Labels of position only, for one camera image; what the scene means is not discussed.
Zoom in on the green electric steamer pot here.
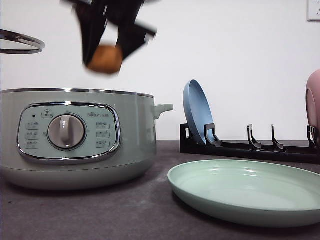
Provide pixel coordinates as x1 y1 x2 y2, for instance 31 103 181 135
0 88 174 190

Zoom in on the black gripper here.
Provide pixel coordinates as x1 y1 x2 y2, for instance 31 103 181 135
61 0 157 65

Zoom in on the white wall socket right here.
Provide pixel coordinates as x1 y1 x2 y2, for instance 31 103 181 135
304 0 320 25

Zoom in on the brown potato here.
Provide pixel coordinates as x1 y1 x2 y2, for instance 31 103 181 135
86 46 123 74

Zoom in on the blue plate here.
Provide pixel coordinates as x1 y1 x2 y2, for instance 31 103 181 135
183 79 214 144

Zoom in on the green plate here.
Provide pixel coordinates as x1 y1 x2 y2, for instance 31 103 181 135
167 159 320 228

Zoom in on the glass steamer lid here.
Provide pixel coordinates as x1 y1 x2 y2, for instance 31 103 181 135
0 29 46 55

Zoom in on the pink plate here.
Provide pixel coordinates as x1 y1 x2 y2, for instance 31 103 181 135
305 69 320 144

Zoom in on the black dish rack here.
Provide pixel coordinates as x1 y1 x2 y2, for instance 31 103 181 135
179 123 320 164

